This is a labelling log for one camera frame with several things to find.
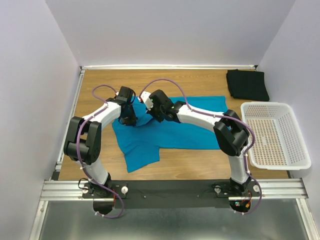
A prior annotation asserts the aluminium rail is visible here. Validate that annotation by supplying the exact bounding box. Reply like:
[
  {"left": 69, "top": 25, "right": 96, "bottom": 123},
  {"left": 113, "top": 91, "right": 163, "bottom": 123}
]
[
  {"left": 50, "top": 67, "right": 85, "bottom": 181},
  {"left": 40, "top": 178, "right": 308, "bottom": 201},
  {"left": 80, "top": 64, "right": 257, "bottom": 70}
]

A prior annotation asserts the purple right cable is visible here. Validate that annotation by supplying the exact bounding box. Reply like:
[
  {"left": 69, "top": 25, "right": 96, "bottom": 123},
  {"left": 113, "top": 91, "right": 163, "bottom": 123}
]
[{"left": 139, "top": 78, "right": 263, "bottom": 216}]

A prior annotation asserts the folded black t shirt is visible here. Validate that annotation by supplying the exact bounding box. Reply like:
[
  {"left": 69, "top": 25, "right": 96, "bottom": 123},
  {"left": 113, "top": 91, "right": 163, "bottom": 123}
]
[{"left": 226, "top": 69, "right": 270, "bottom": 102}]

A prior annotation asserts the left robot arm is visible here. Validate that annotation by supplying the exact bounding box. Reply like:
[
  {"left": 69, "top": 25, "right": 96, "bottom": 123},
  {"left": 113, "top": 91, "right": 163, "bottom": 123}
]
[{"left": 63, "top": 86, "right": 137, "bottom": 198}]

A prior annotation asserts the aluminium back rail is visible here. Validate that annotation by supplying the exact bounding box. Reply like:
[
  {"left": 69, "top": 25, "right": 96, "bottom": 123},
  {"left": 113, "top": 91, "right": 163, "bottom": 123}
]
[{"left": 80, "top": 64, "right": 257, "bottom": 70}]

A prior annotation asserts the aluminium front rail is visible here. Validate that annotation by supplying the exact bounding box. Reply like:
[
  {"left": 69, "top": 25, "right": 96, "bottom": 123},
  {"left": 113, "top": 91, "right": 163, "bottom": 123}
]
[{"left": 40, "top": 178, "right": 308, "bottom": 201}]

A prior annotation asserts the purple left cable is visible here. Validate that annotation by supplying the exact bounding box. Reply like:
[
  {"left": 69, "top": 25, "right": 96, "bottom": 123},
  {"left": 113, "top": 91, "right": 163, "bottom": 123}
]
[{"left": 76, "top": 84, "right": 125, "bottom": 219}]

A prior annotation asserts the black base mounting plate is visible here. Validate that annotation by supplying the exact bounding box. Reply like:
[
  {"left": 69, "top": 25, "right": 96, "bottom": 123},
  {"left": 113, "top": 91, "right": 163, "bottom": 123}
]
[{"left": 79, "top": 179, "right": 260, "bottom": 214}]

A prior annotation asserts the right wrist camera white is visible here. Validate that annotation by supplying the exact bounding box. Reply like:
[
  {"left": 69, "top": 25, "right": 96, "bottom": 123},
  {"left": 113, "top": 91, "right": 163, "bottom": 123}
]
[{"left": 138, "top": 91, "right": 154, "bottom": 111}]

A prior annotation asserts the purple cable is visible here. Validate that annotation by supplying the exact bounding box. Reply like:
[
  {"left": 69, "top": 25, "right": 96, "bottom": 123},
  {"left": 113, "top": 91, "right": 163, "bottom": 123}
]
[
  {"left": 76, "top": 84, "right": 125, "bottom": 219},
  {"left": 139, "top": 78, "right": 263, "bottom": 216}
]

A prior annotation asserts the blue t shirt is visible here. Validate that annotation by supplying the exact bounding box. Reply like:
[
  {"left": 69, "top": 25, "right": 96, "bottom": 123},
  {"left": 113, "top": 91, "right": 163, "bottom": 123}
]
[{"left": 112, "top": 99, "right": 220, "bottom": 173}]

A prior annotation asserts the white plastic basket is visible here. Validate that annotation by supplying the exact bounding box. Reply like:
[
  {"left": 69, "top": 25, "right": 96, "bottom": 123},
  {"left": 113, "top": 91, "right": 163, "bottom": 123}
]
[{"left": 240, "top": 101, "right": 312, "bottom": 171}]

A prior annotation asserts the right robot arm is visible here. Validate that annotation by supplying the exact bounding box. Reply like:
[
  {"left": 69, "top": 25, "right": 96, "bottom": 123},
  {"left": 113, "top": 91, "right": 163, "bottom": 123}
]
[{"left": 139, "top": 89, "right": 250, "bottom": 196}]

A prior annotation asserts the aluminium left rail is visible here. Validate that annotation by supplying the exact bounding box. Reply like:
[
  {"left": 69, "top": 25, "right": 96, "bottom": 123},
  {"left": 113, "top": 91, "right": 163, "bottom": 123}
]
[{"left": 50, "top": 67, "right": 85, "bottom": 181}]

